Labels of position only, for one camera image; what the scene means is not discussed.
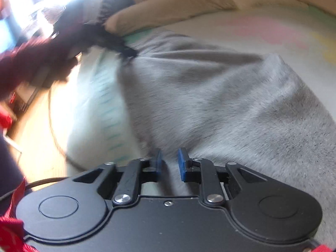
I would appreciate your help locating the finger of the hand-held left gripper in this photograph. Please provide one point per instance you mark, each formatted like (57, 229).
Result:
(127, 50)

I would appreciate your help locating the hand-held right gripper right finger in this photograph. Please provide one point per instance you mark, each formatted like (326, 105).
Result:
(182, 165)

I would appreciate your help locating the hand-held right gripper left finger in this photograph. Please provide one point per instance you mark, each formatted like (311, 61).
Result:
(158, 162)

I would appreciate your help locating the grey pants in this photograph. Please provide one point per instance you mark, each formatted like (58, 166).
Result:
(210, 97)

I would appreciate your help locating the person's left forearm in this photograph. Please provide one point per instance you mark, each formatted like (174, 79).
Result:
(31, 57)

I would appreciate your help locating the person's leg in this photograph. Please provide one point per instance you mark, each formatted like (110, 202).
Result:
(9, 168)

